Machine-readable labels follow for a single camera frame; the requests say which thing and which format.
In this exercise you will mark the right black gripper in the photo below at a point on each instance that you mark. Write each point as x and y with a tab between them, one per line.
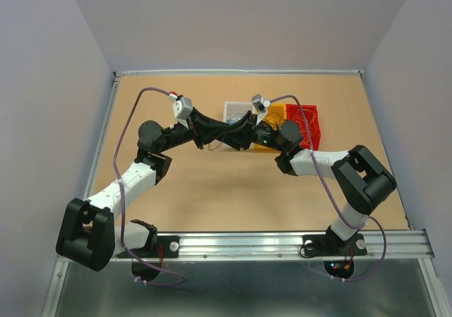
241	135

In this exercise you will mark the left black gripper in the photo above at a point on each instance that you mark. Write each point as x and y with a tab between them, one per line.
203	129

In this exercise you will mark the white plastic bin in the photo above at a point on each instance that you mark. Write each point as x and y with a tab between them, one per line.
234	111

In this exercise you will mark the red plastic bin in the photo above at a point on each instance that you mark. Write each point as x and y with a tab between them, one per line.
312	116

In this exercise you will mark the yellow plastic bin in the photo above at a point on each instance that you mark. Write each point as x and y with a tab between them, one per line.
275	117

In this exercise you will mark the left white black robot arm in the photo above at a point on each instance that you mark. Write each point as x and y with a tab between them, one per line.
88	235

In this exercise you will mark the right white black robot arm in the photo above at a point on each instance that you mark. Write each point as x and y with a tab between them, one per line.
364	181

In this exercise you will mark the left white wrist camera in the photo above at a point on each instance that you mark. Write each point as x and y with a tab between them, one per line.
182	108

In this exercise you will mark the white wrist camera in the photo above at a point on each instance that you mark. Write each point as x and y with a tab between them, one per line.
261	106
182	108

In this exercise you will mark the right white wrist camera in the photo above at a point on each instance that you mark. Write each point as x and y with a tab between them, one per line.
261	106

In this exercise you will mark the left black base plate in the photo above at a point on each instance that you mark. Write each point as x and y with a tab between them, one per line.
169	248

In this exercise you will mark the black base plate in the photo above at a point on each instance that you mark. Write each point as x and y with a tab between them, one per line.
314	246
169	248

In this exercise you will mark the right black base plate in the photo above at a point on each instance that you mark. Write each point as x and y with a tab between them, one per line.
314	246

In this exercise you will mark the aluminium front rail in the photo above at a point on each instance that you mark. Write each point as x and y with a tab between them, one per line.
285	246

